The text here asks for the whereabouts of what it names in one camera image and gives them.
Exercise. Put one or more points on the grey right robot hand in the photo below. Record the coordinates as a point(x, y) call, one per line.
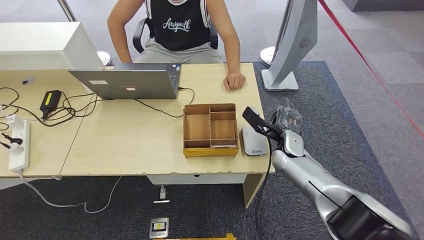
point(288, 122)

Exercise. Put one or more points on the person's left hand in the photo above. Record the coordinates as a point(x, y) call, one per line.
point(235, 81)

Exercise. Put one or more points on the wooden desk organizer box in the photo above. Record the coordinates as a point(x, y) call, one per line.
point(197, 127)

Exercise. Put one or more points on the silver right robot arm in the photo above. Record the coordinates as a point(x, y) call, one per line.
point(314, 179)

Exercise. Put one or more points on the person's left forearm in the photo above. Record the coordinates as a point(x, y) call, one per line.
point(233, 56)

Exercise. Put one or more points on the person's right forearm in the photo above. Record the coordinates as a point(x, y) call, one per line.
point(121, 48)

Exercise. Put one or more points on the grey card reader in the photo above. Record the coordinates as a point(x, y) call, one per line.
point(253, 145)

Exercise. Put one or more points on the person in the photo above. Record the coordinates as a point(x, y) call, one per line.
point(180, 36)

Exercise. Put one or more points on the clear plastic wrap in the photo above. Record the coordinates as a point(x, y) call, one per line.
point(291, 117)

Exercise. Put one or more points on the white round stand base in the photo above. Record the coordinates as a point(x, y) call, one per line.
point(104, 58)
point(267, 55)

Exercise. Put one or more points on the grey display kiosk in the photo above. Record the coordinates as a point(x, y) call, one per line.
point(293, 41)

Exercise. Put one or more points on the black office chair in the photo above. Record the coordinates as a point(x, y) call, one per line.
point(138, 34)

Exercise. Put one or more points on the grey laptop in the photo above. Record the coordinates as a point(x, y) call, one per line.
point(127, 84)

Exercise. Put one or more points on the white drawer unit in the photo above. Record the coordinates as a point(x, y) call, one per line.
point(174, 179)

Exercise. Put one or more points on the light wooden desk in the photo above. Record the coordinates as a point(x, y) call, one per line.
point(132, 140)

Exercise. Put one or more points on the silver floor socket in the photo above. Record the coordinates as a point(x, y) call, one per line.
point(159, 228)

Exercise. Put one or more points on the grey metal pole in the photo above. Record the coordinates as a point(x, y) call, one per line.
point(67, 10)

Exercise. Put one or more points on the black power adapter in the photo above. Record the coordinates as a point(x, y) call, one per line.
point(50, 101)

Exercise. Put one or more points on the white box-shaped unit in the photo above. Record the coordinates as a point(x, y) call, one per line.
point(39, 44)

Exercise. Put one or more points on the small white charger plug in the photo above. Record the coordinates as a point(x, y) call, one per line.
point(10, 118)

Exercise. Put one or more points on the white power strip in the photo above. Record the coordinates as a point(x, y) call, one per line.
point(20, 155)

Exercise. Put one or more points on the black plug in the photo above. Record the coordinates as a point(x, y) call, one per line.
point(15, 140)

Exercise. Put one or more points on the black camera bracket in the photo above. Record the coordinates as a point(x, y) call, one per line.
point(258, 124)

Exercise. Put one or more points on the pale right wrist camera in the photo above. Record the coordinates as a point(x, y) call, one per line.
point(254, 110)

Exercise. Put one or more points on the small white floor bracket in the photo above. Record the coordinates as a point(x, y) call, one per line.
point(162, 193)

